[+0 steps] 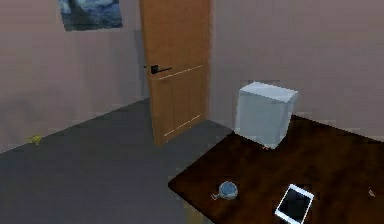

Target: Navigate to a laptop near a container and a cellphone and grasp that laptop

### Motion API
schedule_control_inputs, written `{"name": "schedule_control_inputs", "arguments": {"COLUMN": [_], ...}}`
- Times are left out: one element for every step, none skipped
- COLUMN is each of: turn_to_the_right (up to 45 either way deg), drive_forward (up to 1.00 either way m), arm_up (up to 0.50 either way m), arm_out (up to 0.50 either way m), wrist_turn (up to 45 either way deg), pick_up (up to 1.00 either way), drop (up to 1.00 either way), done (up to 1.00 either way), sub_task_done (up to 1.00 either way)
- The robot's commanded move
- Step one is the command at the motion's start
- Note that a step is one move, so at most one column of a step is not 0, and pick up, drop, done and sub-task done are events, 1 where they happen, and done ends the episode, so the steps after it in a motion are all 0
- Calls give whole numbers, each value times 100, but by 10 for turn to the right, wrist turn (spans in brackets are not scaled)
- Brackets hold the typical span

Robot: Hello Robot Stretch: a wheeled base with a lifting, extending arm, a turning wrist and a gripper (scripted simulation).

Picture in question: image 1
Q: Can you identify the pale blue box container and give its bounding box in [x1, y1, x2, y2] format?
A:
[234, 81, 299, 150]

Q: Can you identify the black door handle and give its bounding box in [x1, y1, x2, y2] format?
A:
[143, 64, 173, 75]

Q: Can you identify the small yellow floor object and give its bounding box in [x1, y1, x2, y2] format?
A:
[27, 134, 43, 146]

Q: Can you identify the brown wooden room door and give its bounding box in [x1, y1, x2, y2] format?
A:
[138, 0, 212, 147]

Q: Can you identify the blue framed wall picture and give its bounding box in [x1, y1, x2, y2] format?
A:
[58, 0, 124, 33]

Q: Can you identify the dark brown wooden table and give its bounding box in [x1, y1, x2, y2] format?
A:
[167, 114, 384, 224]

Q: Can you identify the white framed black cellphone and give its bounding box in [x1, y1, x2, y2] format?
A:
[274, 183, 315, 224]

